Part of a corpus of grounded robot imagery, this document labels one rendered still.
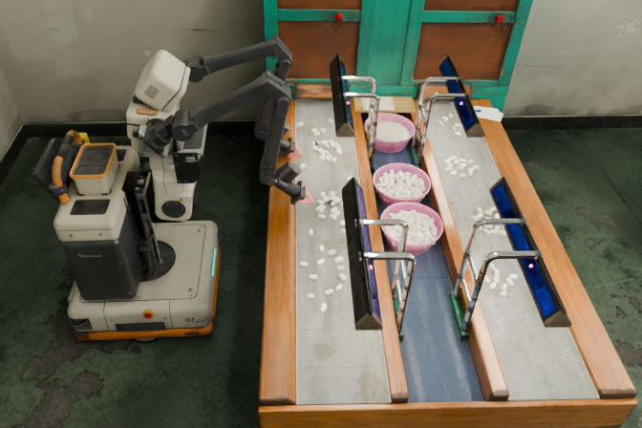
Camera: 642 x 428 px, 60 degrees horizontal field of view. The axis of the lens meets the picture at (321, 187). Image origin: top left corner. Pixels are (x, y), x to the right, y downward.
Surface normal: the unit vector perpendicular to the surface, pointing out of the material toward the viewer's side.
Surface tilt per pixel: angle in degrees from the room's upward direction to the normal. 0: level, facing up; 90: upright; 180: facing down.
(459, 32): 91
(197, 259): 0
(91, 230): 90
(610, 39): 90
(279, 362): 0
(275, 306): 0
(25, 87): 89
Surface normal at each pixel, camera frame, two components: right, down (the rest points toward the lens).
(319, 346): 0.03, -0.76
